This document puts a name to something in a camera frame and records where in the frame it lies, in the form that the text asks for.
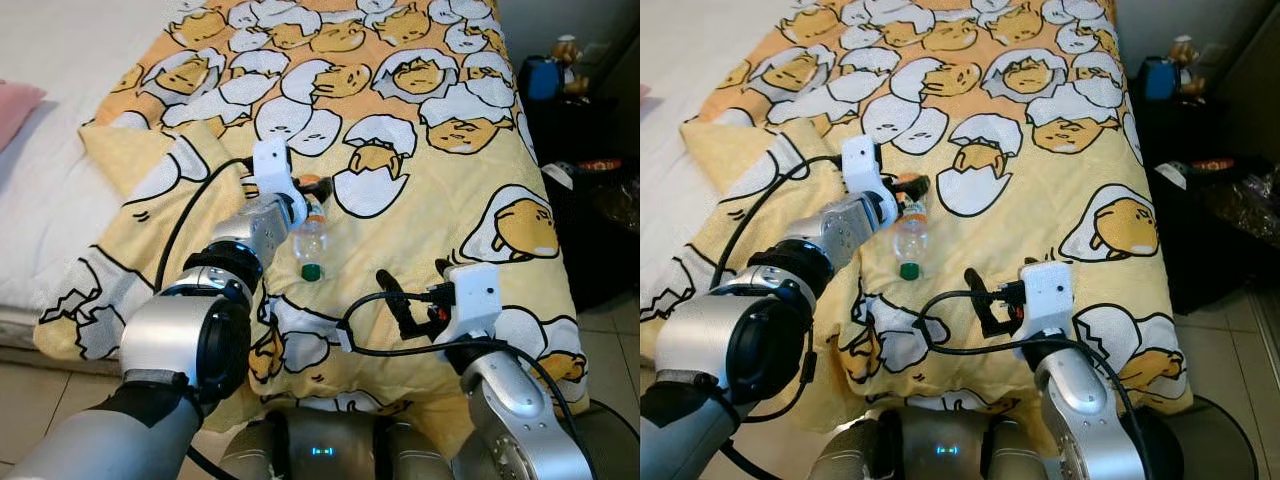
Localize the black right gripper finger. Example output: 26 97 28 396
963 266 1009 339
376 268 419 339

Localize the clear plastic bottle green cap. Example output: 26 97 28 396
293 195 333 283
893 195 931 282

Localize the yellow egg cartoon duvet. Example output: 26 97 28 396
33 0 593 451
640 0 1198 426

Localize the grey robot waist blue light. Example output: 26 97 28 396
808 395 1261 480

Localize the black nightstand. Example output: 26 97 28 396
1128 70 1280 316
518 60 641 313

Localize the clear plastic bag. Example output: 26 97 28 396
590 172 641 233
1208 165 1280 246

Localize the white bed sheet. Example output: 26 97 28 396
640 0 801 301
0 0 201 351

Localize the blue mug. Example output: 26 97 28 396
526 56 563 103
1143 56 1182 103

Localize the orange white figurine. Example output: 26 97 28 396
1170 34 1208 101
553 34 593 97

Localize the pink sheep print pillow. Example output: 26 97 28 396
0 82 47 153

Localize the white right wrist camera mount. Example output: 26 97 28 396
1018 260 1076 346
438 262 503 348

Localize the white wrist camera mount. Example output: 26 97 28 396
1018 260 1076 346
840 135 898 229
438 262 503 348
248 137 304 229

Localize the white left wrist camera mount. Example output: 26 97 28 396
248 137 304 229
840 135 898 229

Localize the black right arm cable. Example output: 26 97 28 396
336 288 601 480
913 288 1146 446

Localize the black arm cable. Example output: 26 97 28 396
913 288 1146 446
336 288 601 480
708 153 851 296
155 155 256 296

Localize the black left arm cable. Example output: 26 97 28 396
155 155 256 296
708 153 851 296

